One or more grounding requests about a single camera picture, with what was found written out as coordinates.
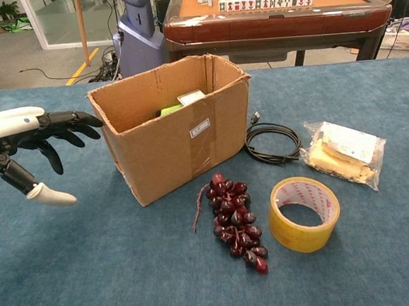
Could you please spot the green and white packet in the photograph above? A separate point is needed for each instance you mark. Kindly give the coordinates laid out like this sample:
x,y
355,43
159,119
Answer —
x,y
17,25

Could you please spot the white power strip with plugs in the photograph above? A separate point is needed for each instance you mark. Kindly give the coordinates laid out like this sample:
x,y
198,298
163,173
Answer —
x,y
109,58

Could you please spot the yellow packing tape roll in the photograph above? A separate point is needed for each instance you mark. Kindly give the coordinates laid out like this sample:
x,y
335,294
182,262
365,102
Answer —
x,y
296,238

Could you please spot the wooden easel frame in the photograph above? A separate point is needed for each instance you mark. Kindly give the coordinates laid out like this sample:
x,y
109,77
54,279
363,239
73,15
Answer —
x,y
82,31

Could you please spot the teal fabric table mat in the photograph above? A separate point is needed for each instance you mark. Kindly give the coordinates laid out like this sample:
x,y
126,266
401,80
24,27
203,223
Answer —
x,y
74,259

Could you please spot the cardboard box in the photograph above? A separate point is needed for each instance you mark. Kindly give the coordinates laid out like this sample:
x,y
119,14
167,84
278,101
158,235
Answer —
x,y
162,156

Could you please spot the row of face-up mahjong tiles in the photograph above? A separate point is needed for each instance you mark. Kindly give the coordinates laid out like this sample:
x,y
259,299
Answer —
x,y
267,2

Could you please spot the white framed glass partition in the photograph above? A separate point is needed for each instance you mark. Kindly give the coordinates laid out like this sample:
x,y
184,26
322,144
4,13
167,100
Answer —
x,y
35,28

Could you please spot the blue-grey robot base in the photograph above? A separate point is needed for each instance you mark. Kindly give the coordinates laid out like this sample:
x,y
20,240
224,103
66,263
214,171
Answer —
x,y
139,44

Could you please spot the white square pad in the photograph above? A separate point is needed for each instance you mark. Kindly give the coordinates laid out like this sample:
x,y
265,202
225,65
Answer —
x,y
191,97

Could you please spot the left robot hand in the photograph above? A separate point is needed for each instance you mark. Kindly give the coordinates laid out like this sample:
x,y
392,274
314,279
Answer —
x,y
7,124

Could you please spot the brown mahjong table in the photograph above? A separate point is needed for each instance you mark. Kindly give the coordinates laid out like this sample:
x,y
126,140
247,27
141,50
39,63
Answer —
x,y
269,27

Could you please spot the clear bag of yellow snacks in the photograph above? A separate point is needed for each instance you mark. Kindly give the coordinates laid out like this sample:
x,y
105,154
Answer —
x,y
346,152

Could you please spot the dark red grape bunch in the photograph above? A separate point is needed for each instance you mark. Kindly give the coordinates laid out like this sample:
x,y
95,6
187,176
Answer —
x,y
236,221

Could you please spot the white plastic basket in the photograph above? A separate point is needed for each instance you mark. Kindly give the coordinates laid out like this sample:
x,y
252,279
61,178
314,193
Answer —
x,y
401,42

